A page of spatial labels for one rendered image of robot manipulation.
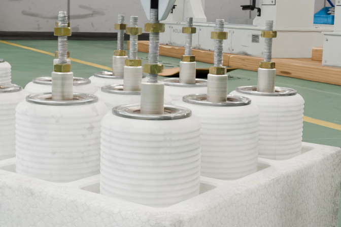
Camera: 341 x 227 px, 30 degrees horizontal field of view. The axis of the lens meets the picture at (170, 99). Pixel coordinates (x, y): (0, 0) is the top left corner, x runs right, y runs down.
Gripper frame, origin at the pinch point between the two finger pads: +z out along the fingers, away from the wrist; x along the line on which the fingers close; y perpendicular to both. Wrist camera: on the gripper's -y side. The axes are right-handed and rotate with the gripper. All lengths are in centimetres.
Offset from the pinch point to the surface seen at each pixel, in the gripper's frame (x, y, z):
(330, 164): 0.5, -27.0, 18.7
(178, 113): 2.5, -0.1, 9.8
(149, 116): 2.7, 3.4, 9.7
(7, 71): -55, -11, 11
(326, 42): -163, -247, 14
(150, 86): 0.7, 1.7, 7.4
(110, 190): 0.2, 5.7, 16.7
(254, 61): -219, -252, 29
